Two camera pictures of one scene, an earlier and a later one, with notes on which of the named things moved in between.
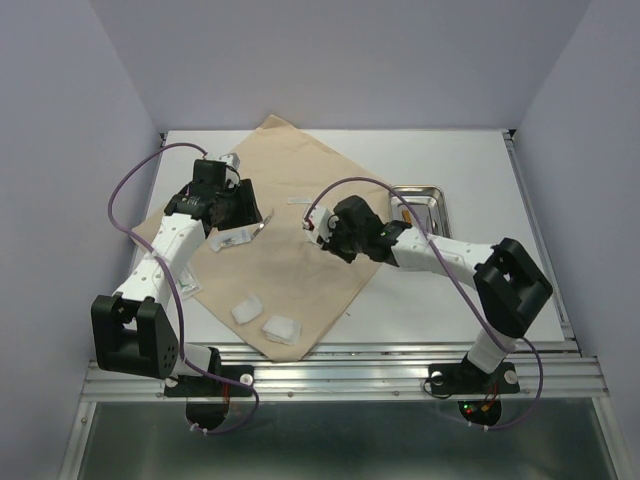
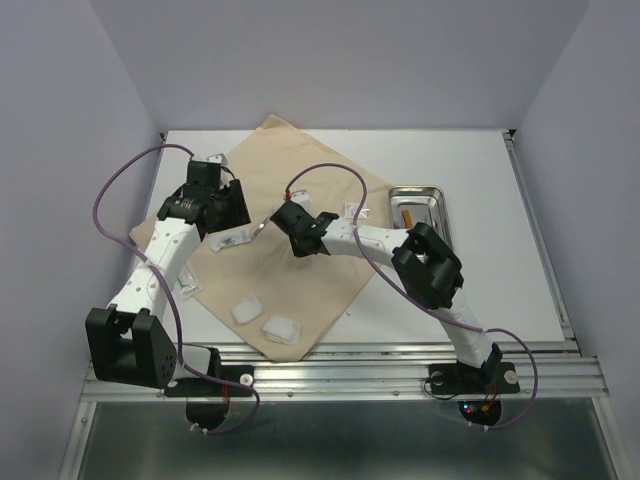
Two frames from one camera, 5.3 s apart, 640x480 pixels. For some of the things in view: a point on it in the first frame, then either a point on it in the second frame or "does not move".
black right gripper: (327, 243) to (297, 250)
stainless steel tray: (429, 204) does not move
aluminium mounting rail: (355, 371) does not move
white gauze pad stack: (282, 330) does not move
